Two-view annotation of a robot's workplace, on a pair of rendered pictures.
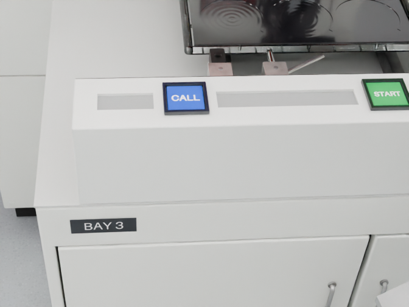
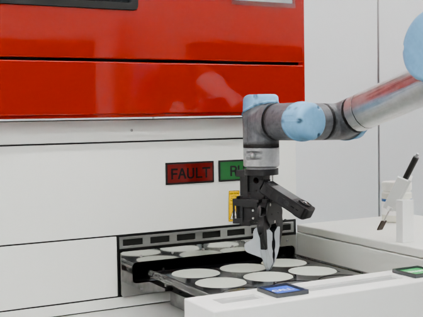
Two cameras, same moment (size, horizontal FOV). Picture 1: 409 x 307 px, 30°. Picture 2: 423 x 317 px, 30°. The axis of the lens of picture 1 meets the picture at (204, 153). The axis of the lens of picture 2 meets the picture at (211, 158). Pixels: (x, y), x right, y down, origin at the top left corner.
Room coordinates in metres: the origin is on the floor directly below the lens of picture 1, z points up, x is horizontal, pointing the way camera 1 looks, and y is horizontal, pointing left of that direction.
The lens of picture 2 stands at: (-0.33, 0.52, 1.22)
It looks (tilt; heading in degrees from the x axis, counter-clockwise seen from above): 3 degrees down; 340
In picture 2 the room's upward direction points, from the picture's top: 1 degrees counter-clockwise
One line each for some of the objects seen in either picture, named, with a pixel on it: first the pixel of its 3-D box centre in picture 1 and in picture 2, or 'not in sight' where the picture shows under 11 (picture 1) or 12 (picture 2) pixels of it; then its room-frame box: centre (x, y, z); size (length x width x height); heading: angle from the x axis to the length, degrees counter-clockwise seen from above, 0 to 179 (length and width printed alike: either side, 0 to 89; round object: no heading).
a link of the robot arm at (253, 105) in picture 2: not in sight; (261, 121); (1.17, -0.14, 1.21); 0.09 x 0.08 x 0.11; 16
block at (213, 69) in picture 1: (221, 87); not in sight; (0.82, -0.02, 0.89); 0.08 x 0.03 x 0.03; 8
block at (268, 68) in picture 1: (277, 86); not in sight; (0.83, -0.10, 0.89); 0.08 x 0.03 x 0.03; 8
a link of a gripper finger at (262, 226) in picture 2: not in sight; (264, 228); (1.14, -0.13, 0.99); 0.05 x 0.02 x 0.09; 129
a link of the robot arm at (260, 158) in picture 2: not in sight; (260, 158); (1.17, -0.14, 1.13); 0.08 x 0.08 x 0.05
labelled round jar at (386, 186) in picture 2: not in sight; (396, 201); (1.28, -0.54, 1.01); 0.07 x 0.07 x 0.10
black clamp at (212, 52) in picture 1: (217, 60); not in sight; (0.88, -0.01, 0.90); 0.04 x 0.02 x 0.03; 8
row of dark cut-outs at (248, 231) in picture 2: not in sight; (211, 234); (1.31, -0.08, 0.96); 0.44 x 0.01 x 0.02; 98
